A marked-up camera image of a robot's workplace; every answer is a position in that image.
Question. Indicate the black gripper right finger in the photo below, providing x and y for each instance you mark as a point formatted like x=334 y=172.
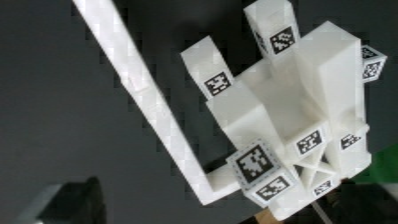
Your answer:
x=361 y=204

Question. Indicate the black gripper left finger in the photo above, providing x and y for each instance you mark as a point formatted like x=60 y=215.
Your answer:
x=67 y=204

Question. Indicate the white tagged chair leg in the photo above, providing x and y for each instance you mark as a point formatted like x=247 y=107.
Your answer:
x=373 y=61
x=263 y=176
x=273 y=26

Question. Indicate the white chair backrest frame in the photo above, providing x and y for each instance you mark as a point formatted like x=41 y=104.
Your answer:
x=293 y=106

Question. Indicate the white chair leg block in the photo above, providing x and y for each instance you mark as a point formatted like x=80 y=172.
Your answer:
x=206 y=67

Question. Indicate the white fence front wall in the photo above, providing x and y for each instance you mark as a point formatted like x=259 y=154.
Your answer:
x=213 y=184

